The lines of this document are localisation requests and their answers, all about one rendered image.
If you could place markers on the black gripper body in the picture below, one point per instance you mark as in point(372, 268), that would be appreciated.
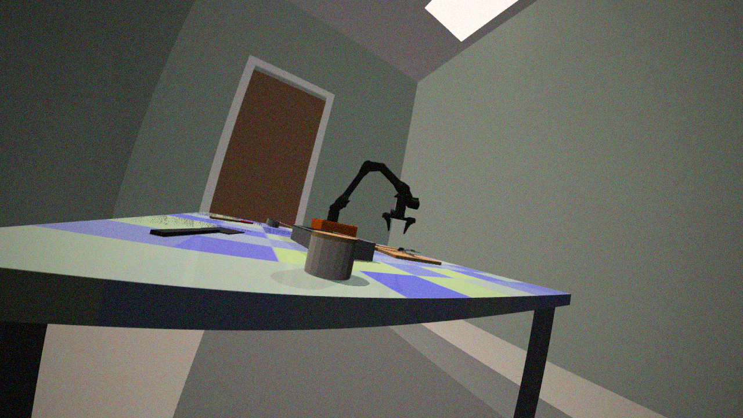
point(399, 212)

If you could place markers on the dark grey cylinder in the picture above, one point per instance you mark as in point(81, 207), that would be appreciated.
point(330, 256)

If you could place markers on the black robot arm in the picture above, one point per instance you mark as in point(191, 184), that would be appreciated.
point(404, 195)

